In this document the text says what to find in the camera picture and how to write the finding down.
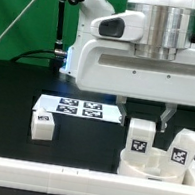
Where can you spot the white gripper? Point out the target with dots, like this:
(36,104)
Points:
(130,55)

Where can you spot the white round stool seat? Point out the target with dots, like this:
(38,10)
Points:
(150,171)

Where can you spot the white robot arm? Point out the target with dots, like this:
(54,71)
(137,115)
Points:
(178,13)

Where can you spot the white sheet with markers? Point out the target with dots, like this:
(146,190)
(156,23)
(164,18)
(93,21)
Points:
(79,108)

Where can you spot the white front fence rail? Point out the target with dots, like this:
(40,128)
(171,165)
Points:
(61,180)

